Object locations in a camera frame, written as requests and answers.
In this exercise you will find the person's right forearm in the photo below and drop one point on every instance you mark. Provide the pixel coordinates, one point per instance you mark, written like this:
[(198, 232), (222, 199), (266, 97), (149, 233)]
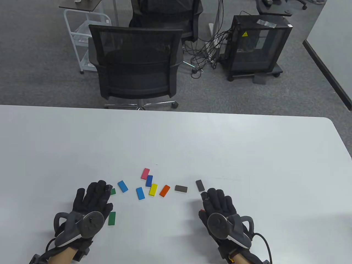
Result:
[(239, 259)]

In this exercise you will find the pink domino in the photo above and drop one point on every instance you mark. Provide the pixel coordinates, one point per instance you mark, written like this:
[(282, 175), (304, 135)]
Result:
[(145, 173)]

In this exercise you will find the person's left hand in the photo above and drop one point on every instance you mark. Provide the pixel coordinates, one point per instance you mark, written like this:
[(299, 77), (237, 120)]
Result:
[(95, 195)]

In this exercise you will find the light blue domino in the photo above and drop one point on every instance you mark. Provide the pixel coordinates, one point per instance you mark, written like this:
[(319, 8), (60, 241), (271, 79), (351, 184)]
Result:
[(140, 193), (122, 186)]

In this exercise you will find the black mesh office chair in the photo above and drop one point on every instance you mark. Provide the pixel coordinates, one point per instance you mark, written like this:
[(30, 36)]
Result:
[(137, 68)]

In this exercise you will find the person's right hand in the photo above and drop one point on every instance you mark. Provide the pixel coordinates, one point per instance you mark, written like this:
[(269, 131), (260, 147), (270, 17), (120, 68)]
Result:
[(218, 202)]

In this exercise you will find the black glass computer case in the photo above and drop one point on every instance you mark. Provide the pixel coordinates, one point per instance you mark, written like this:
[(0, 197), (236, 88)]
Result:
[(255, 55)]

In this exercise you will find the yellow domino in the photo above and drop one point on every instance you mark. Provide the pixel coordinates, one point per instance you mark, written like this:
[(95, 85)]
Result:
[(153, 189)]

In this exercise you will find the white rolling cart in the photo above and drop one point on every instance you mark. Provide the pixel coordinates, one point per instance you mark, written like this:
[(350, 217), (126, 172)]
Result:
[(85, 62)]

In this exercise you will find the white desk leg panel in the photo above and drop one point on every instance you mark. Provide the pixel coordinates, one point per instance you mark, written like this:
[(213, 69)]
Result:
[(218, 16)]

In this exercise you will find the black swivel chair base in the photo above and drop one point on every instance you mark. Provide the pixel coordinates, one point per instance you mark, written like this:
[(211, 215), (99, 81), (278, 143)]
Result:
[(272, 11)]

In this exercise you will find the dark blue domino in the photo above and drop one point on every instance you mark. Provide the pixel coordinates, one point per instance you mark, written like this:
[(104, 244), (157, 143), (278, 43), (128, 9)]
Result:
[(149, 181)]

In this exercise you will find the black chair leg with caster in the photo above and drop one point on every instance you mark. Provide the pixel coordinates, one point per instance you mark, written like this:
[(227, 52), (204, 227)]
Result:
[(303, 5)]

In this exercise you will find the grey foot block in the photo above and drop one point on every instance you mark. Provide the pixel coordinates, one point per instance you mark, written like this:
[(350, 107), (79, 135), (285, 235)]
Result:
[(260, 79)]

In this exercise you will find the person's left forearm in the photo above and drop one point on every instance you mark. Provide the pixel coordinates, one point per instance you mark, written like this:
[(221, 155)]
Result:
[(62, 257)]

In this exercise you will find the clear plastic bag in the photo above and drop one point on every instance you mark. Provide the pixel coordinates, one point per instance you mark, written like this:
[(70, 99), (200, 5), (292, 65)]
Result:
[(266, 23)]

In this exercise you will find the grey hand tracker controller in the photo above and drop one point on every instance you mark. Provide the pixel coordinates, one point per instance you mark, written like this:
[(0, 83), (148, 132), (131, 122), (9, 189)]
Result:
[(217, 224), (92, 224)]

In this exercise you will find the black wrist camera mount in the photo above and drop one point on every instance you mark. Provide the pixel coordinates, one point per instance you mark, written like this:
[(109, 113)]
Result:
[(37, 259)]

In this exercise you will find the white table pole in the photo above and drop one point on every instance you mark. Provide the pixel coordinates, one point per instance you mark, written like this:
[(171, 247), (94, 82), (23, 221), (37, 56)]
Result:
[(115, 12)]

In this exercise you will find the orange domino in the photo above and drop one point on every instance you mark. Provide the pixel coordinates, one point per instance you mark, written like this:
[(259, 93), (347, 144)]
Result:
[(164, 190)]

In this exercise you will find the black padded office chair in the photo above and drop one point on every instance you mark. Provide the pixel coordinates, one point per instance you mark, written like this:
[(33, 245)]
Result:
[(165, 13)]

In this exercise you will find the brown side table top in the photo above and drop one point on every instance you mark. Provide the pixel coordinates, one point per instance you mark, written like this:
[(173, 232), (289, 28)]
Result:
[(82, 6)]

